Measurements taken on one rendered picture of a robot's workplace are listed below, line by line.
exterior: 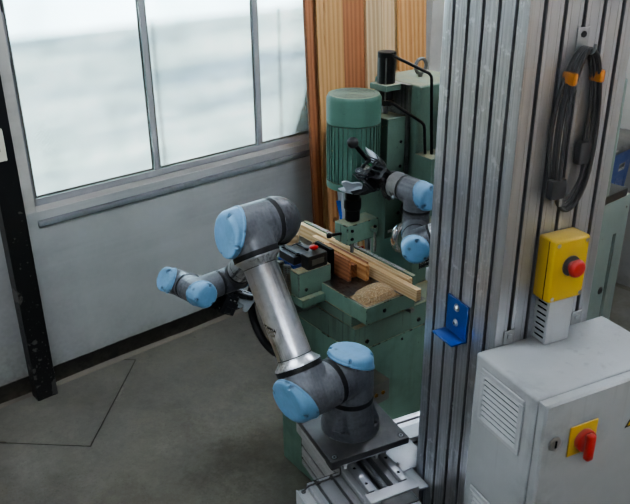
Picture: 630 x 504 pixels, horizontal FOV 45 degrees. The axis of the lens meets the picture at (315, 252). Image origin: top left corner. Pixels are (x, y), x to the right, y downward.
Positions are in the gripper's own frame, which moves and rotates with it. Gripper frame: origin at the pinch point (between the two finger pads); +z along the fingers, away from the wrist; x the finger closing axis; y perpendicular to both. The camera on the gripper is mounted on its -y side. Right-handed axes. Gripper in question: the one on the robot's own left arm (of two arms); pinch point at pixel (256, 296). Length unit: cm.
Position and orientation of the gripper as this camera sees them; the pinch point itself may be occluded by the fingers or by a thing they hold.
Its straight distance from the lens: 242.3
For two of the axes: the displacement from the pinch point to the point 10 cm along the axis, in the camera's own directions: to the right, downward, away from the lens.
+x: 6.0, 3.2, -7.3
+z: 6.9, 2.4, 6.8
